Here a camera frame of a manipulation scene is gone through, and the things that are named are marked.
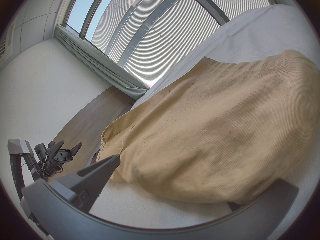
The tan shorts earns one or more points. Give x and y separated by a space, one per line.
212 134

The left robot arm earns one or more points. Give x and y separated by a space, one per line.
18 146

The grey-green curtain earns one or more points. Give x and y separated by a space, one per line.
100 64

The window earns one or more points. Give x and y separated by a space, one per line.
162 34

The brown garment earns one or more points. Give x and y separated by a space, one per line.
94 157

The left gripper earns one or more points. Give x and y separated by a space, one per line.
62 156

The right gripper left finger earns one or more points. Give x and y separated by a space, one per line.
85 181

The white air conditioner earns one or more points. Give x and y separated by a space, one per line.
6 45

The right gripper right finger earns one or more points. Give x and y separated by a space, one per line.
236 206

